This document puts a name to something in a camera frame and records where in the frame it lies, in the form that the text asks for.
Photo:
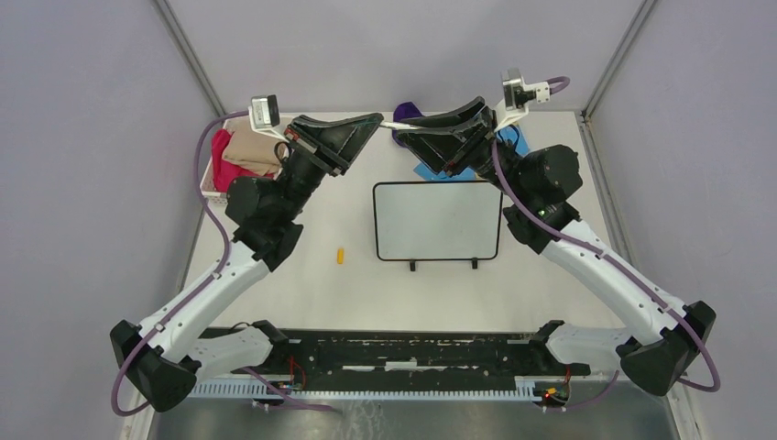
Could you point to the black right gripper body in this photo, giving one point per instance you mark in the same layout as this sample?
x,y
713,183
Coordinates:
x,y
481,156

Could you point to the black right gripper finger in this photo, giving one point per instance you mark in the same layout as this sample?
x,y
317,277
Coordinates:
x,y
426,145
465,116

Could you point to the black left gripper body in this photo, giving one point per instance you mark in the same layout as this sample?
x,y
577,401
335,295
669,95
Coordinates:
x,y
311,152

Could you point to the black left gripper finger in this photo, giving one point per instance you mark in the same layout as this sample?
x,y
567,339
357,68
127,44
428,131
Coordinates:
x,y
303,124
354,142

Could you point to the white marker pen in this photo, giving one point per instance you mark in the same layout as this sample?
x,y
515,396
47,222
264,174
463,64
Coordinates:
x,y
397,126

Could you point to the white whiteboard black frame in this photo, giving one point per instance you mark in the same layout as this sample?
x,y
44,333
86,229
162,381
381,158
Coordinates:
x,y
419,221

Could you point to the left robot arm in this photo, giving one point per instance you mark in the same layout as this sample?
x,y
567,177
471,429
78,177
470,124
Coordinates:
x,y
164,357

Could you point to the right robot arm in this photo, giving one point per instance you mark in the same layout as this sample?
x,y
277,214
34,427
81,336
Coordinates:
x,y
660,337

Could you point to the blue patterned cloth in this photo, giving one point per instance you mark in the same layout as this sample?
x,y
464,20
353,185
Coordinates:
x,y
510,135

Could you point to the beige folded cloth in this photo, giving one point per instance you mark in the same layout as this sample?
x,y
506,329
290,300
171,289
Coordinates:
x,y
252,151

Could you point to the purple cloth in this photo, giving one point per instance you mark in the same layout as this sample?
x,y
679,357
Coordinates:
x,y
407,110

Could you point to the white perforated plastic basket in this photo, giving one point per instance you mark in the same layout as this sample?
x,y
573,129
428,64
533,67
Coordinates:
x,y
206,181

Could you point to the pink cloth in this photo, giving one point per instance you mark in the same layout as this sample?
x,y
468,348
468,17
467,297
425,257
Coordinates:
x,y
223,172

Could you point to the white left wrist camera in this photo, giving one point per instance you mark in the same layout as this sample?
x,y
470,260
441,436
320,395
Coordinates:
x,y
264,116

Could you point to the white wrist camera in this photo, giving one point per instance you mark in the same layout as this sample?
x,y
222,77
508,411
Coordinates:
x,y
517,95
264,116

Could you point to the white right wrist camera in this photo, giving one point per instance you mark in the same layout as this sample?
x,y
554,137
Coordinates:
x,y
517,95

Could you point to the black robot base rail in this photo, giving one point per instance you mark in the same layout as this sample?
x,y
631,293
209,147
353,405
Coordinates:
x,y
349,365

